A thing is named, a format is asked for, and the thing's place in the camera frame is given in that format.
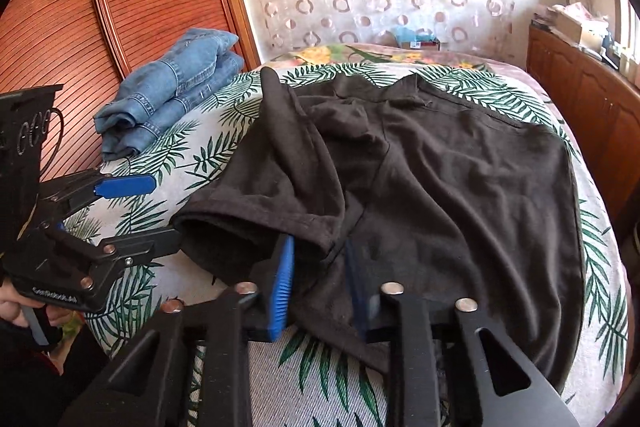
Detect floral blanket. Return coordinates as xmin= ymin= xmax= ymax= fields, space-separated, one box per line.
xmin=266 ymin=43 xmax=497 ymax=69

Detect wooden slatted headboard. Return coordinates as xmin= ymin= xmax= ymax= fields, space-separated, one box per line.
xmin=1 ymin=0 xmax=259 ymax=178

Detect blue tissue box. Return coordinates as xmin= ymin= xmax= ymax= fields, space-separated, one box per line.
xmin=392 ymin=26 xmax=442 ymax=51

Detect cardboard box on cabinet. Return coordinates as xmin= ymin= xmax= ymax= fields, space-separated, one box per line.
xmin=553 ymin=5 xmax=608 ymax=53

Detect wooden side cabinet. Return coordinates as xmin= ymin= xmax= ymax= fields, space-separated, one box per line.
xmin=526 ymin=25 xmax=640 ymax=239

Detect folded blue jeans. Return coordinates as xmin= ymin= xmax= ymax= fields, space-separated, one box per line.
xmin=93 ymin=28 xmax=244 ymax=161

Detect palm leaf bedspread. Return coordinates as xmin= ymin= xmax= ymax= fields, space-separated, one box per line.
xmin=64 ymin=63 xmax=628 ymax=426

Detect person's left hand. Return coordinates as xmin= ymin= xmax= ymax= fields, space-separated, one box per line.
xmin=0 ymin=279 xmax=74 ymax=327

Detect black pants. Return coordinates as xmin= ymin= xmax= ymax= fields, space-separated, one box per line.
xmin=171 ymin=68 xmax=584 ymax=388

